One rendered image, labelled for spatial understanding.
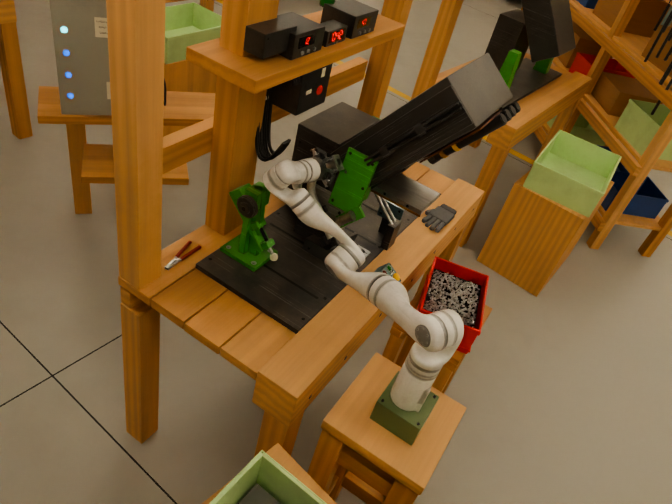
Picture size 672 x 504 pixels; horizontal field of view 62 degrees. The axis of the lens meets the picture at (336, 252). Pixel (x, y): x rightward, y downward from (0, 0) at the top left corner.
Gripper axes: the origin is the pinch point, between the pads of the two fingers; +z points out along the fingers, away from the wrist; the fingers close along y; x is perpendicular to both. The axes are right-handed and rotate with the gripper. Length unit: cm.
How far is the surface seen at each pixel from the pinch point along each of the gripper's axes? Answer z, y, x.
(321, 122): 15.2, 16.8, 6.3
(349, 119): 26.2, 15.3, 0.6
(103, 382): -18, -52, 133
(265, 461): -74, -64, 3
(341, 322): -20, -48, 4
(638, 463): 110, -180, -45
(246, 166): -12.7, 9.3, 24.0
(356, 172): 2.9, -5.1, -6.5
